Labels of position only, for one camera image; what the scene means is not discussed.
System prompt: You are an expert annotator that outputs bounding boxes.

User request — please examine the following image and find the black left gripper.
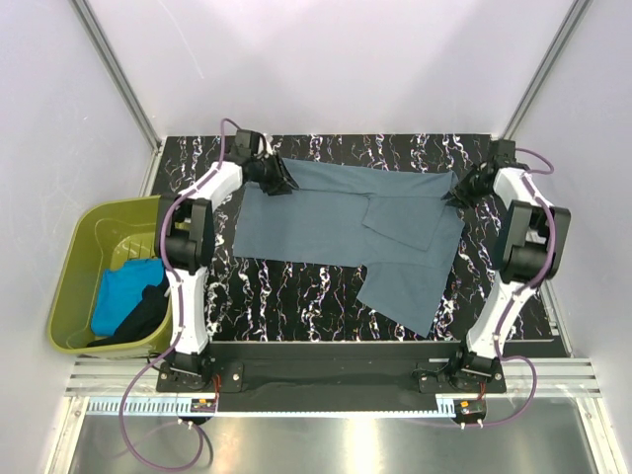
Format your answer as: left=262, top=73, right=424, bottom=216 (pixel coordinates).
left=253, top=152, right=299, bottom=197

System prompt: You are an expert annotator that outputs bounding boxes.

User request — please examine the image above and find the slate blue t shirt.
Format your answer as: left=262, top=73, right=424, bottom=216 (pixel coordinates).
left=233, top=159, right=464, bottom=336

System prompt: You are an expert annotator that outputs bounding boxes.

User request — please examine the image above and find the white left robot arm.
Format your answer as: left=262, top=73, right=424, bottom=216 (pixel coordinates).
left=155, top=128, right=298, bottom=391

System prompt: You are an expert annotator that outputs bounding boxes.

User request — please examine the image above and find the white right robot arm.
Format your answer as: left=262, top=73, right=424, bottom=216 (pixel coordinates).
left=443, top=139, right=571, bottom=392

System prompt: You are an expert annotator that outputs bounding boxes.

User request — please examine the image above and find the olive green plastic bin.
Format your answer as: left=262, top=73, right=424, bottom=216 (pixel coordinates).
left=46, top=196, right=172, bottom=359

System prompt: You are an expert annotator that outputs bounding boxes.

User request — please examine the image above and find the bright blue t shirt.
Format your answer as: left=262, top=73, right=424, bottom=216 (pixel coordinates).
left=91, top=259, right=165, bottom=337

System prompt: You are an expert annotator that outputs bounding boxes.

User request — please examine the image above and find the black t shirt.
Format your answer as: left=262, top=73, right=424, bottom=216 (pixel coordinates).
left=87, top=281, right=169, bottom=348

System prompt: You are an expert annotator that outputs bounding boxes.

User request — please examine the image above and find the right connector box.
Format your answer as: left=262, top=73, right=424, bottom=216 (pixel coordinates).
left=455, top=398, right=487, bottom=419

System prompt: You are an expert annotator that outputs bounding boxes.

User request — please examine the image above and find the connector box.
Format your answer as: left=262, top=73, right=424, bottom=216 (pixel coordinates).
left=191, top=397, right=217, bottom=413
left=455, top=398, right=487, bottom=419

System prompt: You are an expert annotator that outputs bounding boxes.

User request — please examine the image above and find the left connector box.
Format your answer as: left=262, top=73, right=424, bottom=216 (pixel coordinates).
left=191, top=397, right=217, bottom=413

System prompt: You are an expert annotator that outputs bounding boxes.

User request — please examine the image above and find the left upright frame post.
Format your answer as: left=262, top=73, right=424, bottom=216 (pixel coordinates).
left=69, top=0, right=162, bottom=152

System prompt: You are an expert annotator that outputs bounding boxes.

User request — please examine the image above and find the upright frame post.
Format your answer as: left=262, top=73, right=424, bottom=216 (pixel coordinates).
left=69, top=0, right=162, bottom=152
left=500, top=0, right=593, bottom=140

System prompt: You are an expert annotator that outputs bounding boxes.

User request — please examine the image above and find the right upright frame post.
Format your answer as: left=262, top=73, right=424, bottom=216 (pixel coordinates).
left=500, top=0, right=593, bottom=140

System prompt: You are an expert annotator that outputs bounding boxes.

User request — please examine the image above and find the aluminium frame rail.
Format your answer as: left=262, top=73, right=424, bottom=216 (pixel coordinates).
left=66, top=356, right=601, bottom=398

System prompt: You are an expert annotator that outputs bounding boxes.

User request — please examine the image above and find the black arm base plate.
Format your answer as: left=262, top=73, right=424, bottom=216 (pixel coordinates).
left=156, top=342, right=506, bottom=408

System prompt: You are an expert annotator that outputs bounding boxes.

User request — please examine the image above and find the white slotted cable duct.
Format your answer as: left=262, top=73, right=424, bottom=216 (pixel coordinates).
left=87, top=395, right=455, bottom=420

